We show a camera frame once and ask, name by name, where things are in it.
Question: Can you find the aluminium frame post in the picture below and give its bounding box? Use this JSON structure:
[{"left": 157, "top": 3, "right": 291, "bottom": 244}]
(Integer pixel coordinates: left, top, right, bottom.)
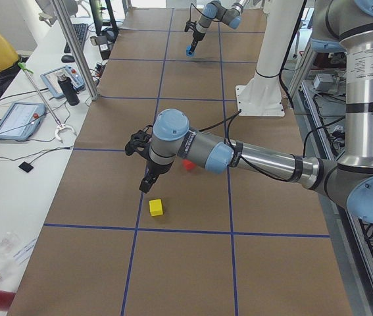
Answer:
[{"left": 51, "top": 0, "right": 99, "bottom": 101}]

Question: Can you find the brown paper table cover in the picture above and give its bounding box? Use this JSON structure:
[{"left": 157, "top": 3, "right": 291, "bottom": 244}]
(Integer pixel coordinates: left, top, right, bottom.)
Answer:
[{"left": 9, "top": 9, "right": 352, "bottom": 315}]

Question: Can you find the black keyboard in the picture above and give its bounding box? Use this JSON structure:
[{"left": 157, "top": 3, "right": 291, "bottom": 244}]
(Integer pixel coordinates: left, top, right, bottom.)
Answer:
[{"left": 72, "top": 23, "right": 89, "bottom": 52}]

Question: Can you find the grabber reaching tool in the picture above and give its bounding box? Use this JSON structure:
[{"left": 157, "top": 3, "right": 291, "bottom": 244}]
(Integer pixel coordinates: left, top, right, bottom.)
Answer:
[{"left": 17, "top": 62, "right": 77, "bottom": 142}]

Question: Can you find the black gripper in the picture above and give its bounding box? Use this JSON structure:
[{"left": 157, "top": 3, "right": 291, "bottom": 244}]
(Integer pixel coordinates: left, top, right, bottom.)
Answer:
[
  {"left": 190, "top": 30, "right": 205, "bottom": 49},
  {"left": 139, "top": 157, "right": 173, "bottom": 193}
]

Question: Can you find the far teach pendant tablet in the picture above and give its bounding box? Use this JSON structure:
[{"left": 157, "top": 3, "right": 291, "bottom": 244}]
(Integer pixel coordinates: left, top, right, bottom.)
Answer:
[{"left": 40, "top": 65, "right": 85, "bottom": 99}]

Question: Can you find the near teach pendant tablet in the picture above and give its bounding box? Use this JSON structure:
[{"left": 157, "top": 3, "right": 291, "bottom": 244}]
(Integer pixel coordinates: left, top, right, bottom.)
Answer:
[{"left": 0, "top": 102, "right": 45, "bottom": 141}]

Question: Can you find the teach pendant tablet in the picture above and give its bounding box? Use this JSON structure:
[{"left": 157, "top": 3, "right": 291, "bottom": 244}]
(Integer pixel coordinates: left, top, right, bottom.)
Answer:
[
  {"left": 40, "top": 65, "right": 85, "bottom": 99},
  {"left": 0, "top": 102, "right": 45, "bottom": 141}
]

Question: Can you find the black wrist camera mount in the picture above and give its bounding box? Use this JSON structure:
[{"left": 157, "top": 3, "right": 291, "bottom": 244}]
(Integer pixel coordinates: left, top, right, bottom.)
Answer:
[{"left": 124, "top": 125, "right": 153, "bottom": 159}]

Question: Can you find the red foam block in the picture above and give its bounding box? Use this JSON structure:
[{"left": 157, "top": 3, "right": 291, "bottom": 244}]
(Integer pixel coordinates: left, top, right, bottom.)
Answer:
[{"left": 182, "top": 159, "right": 196, "bottom": 171}]

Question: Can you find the black water bottle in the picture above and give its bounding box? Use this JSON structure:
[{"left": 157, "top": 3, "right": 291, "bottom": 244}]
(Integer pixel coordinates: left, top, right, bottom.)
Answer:
[{"left": 56, "top": 70, "right": 80, "bottom": 106}]

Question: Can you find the yellow foam block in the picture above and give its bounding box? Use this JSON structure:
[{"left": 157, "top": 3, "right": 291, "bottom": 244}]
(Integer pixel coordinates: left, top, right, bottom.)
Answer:
[{"left": 149, "top": 199, "right": 164, "bottom": 217}]

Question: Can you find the black computer mouse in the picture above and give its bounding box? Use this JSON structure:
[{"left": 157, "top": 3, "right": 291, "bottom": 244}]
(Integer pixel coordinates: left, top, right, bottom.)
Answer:
[{"left": 61, "top": 55, "right": 75, "bottom": 63}]

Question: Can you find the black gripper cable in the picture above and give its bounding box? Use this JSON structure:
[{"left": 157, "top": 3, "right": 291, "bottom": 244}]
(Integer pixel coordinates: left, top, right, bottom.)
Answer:
[
  {"left": 184, "top": 3, "right": 207, "bottom": 33},
  {"left": 199, "top": 110, "right": 299, "bottom": 182}
]

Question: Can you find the small black square pad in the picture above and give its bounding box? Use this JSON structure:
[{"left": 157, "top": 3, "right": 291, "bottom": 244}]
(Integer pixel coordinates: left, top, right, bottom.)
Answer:
[{"left": 18, "top": 161, "right": 34, "bottom": 173}]

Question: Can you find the blue foam block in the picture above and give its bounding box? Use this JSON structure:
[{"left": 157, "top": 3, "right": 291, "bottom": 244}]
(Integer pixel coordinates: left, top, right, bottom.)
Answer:
[{"left": 186, "top": 46, "right": 195, "bottom": 57}]

